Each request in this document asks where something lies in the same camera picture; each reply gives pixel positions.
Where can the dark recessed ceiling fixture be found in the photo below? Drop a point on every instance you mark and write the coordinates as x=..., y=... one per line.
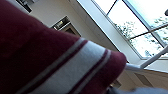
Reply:
x=63, y=25

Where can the large window dark frame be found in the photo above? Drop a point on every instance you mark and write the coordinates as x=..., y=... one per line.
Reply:
x=133, y=23

